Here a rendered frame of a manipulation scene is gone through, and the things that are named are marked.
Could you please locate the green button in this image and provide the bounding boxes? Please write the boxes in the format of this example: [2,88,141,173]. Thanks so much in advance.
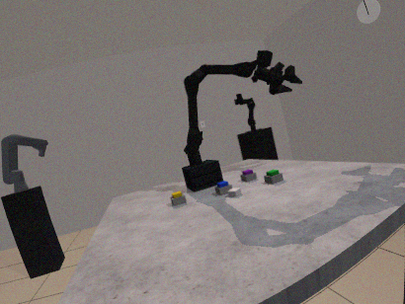
[264,170,284,185]

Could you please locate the blue button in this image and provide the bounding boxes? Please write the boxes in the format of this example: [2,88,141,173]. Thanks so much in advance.
[215,181,233,195]

